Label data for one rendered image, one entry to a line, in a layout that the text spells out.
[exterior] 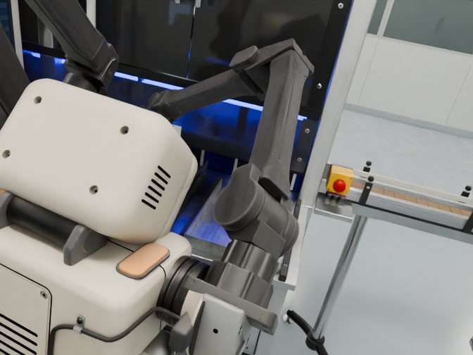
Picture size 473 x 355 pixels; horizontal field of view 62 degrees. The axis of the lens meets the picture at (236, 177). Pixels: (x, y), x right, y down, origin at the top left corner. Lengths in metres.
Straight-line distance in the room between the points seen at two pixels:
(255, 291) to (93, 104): 0.29
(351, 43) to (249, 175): 0.72
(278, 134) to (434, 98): 5.52
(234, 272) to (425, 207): 1.10
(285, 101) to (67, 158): 0.36
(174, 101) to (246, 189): 0.56
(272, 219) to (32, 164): 0.30
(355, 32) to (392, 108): 4.88
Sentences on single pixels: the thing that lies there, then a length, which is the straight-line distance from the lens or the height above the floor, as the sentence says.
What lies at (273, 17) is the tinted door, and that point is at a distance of 1.20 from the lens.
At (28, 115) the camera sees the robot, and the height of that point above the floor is 1.36.
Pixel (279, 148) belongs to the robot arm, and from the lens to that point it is 0.60.
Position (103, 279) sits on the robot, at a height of 1.24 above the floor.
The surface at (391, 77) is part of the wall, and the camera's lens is 5.93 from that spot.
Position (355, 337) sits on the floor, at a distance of 2.25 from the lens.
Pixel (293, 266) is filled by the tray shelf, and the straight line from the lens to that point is 1.08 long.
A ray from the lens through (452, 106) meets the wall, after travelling 6.17.
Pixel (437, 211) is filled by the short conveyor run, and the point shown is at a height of 0.93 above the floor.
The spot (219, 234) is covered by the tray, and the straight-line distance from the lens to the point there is 1.12.
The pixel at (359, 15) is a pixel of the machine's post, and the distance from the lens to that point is 1.18.
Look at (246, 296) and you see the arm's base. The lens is 0.48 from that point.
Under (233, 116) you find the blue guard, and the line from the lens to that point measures 1.27.
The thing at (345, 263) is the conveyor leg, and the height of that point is 0.59.
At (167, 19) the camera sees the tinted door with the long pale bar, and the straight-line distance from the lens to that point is 1.29.
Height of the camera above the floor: 1.55
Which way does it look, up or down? 28 degrees down
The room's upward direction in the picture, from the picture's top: 11 degrees clockwise
